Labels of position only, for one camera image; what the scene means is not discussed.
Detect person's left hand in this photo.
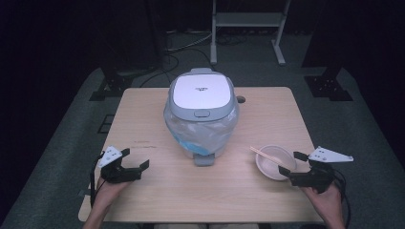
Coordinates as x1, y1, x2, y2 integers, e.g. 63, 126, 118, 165
94, 176, 130, 211

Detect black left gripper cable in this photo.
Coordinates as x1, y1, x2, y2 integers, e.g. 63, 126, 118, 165
89, 152, 107, 209

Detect white metal stand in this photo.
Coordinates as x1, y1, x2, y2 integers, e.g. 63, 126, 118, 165
209, 0, 292, 67

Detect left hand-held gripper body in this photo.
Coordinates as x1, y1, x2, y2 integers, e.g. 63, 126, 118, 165
97, 145, 143, 184

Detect wooden chopstick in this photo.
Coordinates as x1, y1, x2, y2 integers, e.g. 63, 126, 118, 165
249, 147, 281, 166
249, 145, 283, 164

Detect person's right hand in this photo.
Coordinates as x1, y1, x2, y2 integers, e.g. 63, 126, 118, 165
300, 181, 344, 221

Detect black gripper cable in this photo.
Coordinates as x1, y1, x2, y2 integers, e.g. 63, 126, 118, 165
330, 169, 352, 229
89, 152, 107, 209

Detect pale pink bowl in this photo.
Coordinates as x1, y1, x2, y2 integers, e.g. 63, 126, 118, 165
255, 144, 298, 181

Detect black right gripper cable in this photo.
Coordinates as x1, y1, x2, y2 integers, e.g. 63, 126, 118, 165
330, 169, 352, 229

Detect white grey pedal bin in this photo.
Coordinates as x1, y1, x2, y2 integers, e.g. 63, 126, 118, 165
163, 67, 240, 167

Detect black stand base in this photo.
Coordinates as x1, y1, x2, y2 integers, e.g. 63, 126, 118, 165
303, 73, 354, 102
88, 66, 136, 102

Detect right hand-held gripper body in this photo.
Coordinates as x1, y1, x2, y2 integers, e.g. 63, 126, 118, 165
289, 145, 354, 195

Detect clear plastic bin liner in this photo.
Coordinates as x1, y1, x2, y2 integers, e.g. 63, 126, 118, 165
163, 102, 240, 157

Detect black floor plate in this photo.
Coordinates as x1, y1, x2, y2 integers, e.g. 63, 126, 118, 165
96, 114, 116, 135

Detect floor cables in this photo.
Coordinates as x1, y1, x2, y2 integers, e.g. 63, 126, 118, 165
139, 30, 214, 89

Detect blue crumpled film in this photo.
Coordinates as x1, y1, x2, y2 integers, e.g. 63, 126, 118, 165
172, 138, 209, 157

